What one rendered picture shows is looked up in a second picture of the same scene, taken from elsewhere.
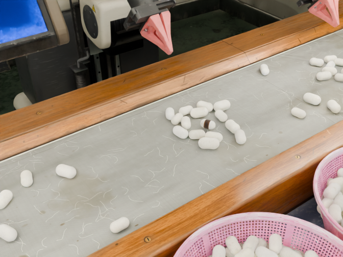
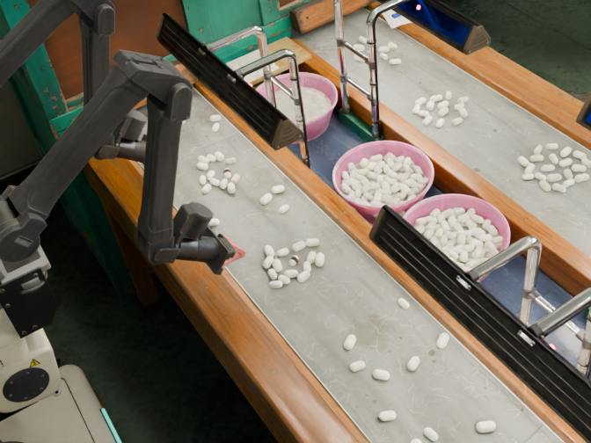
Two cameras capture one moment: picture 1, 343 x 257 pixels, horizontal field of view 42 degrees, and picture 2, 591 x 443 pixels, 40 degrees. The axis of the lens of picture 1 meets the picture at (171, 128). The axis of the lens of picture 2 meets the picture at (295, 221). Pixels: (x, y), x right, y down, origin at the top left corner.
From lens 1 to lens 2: 165 cm
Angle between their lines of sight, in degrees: 61
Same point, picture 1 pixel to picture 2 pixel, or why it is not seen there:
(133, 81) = (227, 308)
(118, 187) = (364, 311)
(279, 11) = not seen: outside the picture
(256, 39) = not seen: hidden behind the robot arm
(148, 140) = (308, 298)
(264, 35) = not seen: hidden behind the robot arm
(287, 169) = (356, 218)
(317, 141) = (328, 200)
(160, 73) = (215, 289)
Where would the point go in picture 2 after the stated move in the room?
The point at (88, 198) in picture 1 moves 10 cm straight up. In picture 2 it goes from (375, 327) to (373, 299)
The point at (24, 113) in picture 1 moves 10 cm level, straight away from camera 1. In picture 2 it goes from (273, 383) to (229, 400)
